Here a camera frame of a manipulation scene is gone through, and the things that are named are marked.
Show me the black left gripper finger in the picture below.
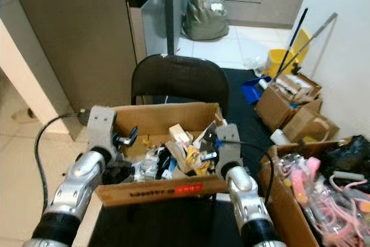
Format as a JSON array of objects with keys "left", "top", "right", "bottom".
[{"left": 114, "top": 127, "right": 139, "bottom": 149}]

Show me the printed cardboard rubbish box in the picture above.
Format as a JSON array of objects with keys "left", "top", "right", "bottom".
[{"left": 91, "top": 102, "right": 230, "bottom": 208}]

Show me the grey-green rubbish bag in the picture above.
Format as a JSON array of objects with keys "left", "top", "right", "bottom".
[{"left": 180, "top": 0, "right": 231, "bottom": 42}]

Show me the yellow wrapper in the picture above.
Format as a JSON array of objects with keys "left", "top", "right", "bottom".
[{"left": 184, "top": 145, "right": 209, "bottom": 176}]

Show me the small beige carton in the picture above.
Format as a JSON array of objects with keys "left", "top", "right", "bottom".
[{"left": 168, "top": 124, "right": 192, "bottom": 145}]

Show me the white cup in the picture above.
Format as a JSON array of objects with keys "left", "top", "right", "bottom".
[{"left": 270, "top": 128, "right": 290, "bottom": 147}]

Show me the cardboard box holding paper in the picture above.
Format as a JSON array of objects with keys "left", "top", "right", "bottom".
[{"left": 255, "top": 72, "right": 323, "bottom": 132}]

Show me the blue dustpan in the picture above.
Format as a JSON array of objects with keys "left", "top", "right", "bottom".
[{"left": 241, "top": 75, "right": 273, "bottom": 105}]

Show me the black chair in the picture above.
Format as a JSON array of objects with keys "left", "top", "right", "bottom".
[{"left": 130, "top": 54, "right": 231, "bottom": 110}]

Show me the cardboard box holding pink plastic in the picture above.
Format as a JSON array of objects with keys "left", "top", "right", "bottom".
[{"left": 258, "top": 137, "right": 370, "bottom": 247}]

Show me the small open cardboard box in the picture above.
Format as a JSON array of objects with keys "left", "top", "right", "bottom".
[{"left": 283, "top": 99, "right": 341, "bottom": 144}]

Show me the beige slipper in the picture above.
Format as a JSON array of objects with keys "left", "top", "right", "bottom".
[{"left": 11, "top": 108, "right": 39, "bottom": 124}]

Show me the brown wooden cabinet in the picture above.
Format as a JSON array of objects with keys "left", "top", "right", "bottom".
[{"left": 5, "top": 0, "right": 140, "bottom": 127}]

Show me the yellow mop bucket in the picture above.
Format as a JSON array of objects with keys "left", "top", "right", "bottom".
[{"left": 265, "top": 27, "right": 313, "bottom": 79}]

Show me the black plastic bag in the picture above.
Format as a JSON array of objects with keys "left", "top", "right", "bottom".
[{"left": 320, "top": 135, "right": 370, "bottom": 179}]

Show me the pink plastic hanger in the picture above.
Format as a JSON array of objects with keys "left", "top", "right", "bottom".
[{"left": 321, "top": 172, "right": 370, "bottom": 237}]

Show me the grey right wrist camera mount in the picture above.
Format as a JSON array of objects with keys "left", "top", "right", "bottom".
[{"left": 216, "top": 124, "right": 243, "bottom": 174}]

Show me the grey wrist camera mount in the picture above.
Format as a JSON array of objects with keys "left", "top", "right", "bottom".
[
  {"left": 87, "top": 106, "right": 117, "bottom": 154},
  {"left": 216, "top": 124, "right": 243, "bottom": 174}
]

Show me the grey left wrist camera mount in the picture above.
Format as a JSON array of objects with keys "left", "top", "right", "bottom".
[{"left": 87, "top": 106, "right": 117, "bottom": 154}]

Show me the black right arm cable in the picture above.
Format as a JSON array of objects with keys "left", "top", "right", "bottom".
[{"left": 220, "top": 138, "right": 276, "bottom": 202}]

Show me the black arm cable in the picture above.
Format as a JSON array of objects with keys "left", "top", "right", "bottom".
[
  {"left": 33, "top": 112, "right": 91, "bottom": 216},
  {"left": 220, "top": 138, "right": 276, "bottom": 202}
]

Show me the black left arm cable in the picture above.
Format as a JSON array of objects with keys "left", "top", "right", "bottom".
[{"left": 33, "top": 112, "right": 91, "bottom": 216}]

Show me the pink plastic handle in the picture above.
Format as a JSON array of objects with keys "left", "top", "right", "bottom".
[{"left": 289, "top": 156, "right": 323, "bottom": 204}]

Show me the grey fridge with black handle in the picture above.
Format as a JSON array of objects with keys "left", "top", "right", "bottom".
[{"left": 121, "top": 0, "right": 178, "bottom": 58}]

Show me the blue-handled mop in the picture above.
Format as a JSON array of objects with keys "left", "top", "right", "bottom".
[{"left": 271, "top": 8, "right": 309, "bottom": 84}]

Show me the grey-handled broom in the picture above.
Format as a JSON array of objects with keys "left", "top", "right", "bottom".
[{"left": 276, "top": 12, "right": 338, "bottom": 81}]

